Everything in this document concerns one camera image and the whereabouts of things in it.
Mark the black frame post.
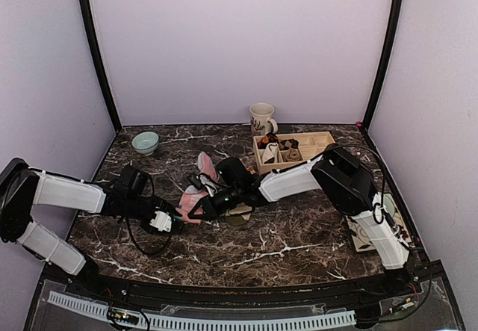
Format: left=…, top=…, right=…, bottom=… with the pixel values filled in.
left=78, top=0, right=122, bottom=133
left=361, top=0, right=403, bottom=133

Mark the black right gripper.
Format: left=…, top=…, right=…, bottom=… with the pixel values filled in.
left=188, top=185, right=243, bottom=221

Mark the wooden compartment organizer box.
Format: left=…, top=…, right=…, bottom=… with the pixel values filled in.
left=252, top=132, right=335, bottom=175

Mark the black left frame post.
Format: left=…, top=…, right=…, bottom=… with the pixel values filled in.
left=78, top=0, right=122, bottom=133

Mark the floral pattern coaster tile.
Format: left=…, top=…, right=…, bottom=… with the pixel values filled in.
left=346, top=200, right=413, bottom=253

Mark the beige striped cuff sock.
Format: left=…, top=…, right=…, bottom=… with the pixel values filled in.
left=218, top=165, right=258, bottom=227

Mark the pale green candle dish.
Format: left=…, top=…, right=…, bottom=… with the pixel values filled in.
left=379, top=193, right=396, bottom=217

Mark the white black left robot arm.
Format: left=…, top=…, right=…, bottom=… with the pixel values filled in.
left=1, top=158, right=181, bottom=298

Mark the dark argyle rolled sock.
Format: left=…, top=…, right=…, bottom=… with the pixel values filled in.
left=279, top=139, right=299, bottom=150

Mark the white slotted cable duct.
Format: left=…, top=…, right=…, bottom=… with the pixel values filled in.
left=47, top=291, right=356, bottom=330

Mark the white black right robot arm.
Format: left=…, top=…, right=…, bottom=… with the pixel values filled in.
left=187, top=143, right=410, bottom=297

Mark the coral pattern ceramic mug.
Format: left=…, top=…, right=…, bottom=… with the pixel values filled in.
left=249, top=102, right=279, bottom=136

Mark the black front table rail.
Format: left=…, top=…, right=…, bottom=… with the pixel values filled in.
left=37, top=259, right=445, bottom=312

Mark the light blue ceramic bowl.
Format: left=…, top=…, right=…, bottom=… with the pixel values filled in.
left=131, top=132, right=159, bottom=155

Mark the white ribbed rolled sock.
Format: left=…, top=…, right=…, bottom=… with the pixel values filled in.
left=261, top=143, right=279, bottom=164

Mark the black right frame post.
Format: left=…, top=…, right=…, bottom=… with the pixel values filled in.
left=361, top=0, right=403, bottom=133

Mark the pink patterned long sock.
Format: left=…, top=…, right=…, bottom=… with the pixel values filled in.
left=176, top=152, right=219, bottom=224

